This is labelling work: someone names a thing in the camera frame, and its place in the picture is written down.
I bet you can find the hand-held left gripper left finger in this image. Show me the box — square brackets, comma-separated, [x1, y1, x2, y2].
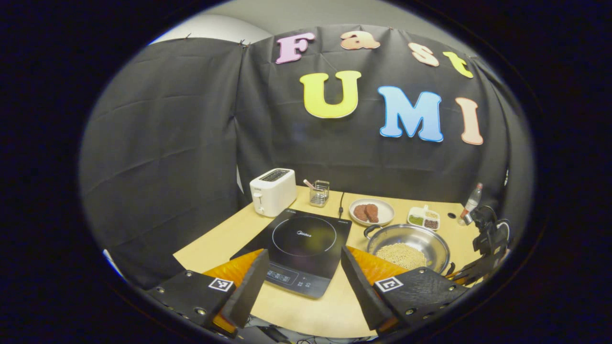
[145, 248, 271, 337]

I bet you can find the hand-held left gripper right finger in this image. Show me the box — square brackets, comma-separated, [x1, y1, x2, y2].
[340, 246, 471, 335]

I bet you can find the steel pot with black handles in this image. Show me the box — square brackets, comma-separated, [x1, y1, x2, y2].
[363, 224, 456, 278]

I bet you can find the black induction cooktop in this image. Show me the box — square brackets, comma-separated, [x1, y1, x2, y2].
[230, 208, 353, 300]

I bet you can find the clear bottle with red label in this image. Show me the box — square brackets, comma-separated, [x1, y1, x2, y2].
[458, 183, 483, 226]

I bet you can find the pile of yellow soybeans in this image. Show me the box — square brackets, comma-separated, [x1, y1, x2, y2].
[375, 242, 427, 270]

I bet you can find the white divided dish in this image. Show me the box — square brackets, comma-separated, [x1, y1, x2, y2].
[407, 205, 441, 232]

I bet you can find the white round plate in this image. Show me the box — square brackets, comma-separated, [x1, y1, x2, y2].
[349, 198, 395, 226]

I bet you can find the white toaster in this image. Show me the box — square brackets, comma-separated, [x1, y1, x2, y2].
[249, 168, 297, 218]

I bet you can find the wire mesh holder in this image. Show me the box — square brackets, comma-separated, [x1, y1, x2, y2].
[309, 180, 330, 207]

